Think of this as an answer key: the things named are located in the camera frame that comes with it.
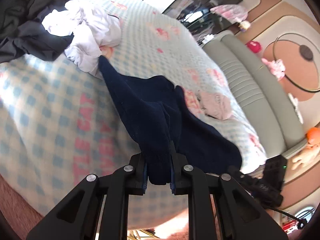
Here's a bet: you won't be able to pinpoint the pink plush toy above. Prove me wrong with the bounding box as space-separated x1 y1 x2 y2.
261 58 286 81

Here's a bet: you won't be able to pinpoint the blue checkered bed cover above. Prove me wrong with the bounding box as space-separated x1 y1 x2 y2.
1 2 266 238

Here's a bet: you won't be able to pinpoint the pink hanging cloth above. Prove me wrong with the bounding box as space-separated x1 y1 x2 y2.
210 4 248 24

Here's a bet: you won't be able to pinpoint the grey padded headboard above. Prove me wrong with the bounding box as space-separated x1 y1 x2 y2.
203 31 306 159

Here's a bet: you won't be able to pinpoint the red plush toy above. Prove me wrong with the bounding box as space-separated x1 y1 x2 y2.
246 41 262 54

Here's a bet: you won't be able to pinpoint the black cable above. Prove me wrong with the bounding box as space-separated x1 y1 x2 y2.
267 205 308 229

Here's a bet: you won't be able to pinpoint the navy blue shorts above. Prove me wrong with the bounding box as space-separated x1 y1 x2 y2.
98 56 242 185

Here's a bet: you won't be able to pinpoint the white garment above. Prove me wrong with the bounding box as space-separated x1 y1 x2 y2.
42 0 121 79

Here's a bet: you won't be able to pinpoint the white bow plush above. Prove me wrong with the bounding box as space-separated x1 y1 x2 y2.
288 93 304 124

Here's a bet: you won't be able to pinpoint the pink folded garment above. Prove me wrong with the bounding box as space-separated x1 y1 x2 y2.
197 91 232 120

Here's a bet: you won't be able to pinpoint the black clothes pile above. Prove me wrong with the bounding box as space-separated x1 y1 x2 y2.
1 0 74 63

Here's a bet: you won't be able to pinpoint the small white plush doll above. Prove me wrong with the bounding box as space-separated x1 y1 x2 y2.
238 21 251 32

